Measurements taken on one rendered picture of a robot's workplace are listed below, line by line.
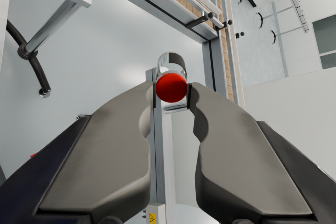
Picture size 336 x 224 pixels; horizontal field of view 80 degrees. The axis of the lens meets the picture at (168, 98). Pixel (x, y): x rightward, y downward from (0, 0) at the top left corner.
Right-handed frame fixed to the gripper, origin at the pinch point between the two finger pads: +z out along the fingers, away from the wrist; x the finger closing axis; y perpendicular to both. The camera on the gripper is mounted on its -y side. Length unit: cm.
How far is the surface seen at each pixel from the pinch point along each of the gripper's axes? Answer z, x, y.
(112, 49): 147, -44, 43
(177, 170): 104, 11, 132
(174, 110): 77, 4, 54
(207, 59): 77, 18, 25
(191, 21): 69, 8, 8
